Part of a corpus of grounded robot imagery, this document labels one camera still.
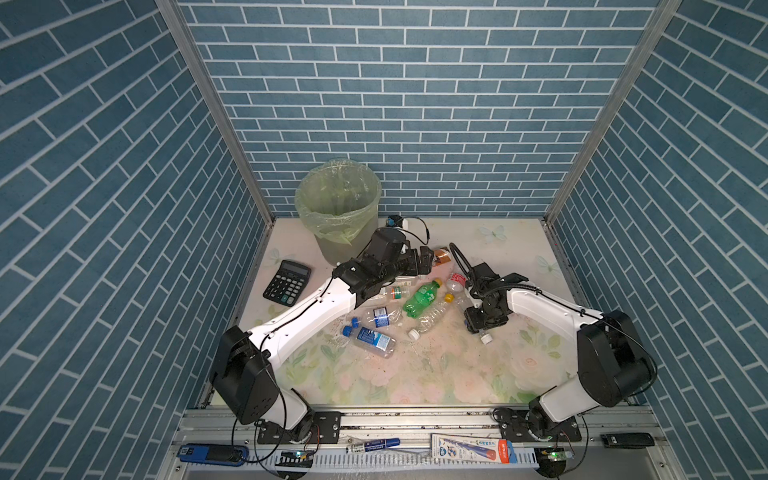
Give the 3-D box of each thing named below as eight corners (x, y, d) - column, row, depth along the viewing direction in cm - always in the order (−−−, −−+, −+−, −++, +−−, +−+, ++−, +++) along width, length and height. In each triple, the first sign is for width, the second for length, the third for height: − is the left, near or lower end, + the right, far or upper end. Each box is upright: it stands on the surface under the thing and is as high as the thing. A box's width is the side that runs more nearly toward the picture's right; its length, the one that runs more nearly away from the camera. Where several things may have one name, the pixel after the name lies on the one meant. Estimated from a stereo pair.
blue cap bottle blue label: (343, 339, 90) (341, 332, 86) (351, 326, 93) (349, 318, 89) (389, 360, 86) (388, 354, 82) (395, 346, 89) (395, 339, 85)
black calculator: (263, 298, 100) (259, 293, 97) (285, 265, 109) (282, 259, 106) (293, 307, 98) (290, 301, 95) (313, 272, 107) (311, 266, 104)
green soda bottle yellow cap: (412, 320, 93) (413, 314, 90) (400, 309, 96) (400, 302, 93) (443, 292, 100) (444, 286, 97) (431, 282, 103) (432, 276, 100)
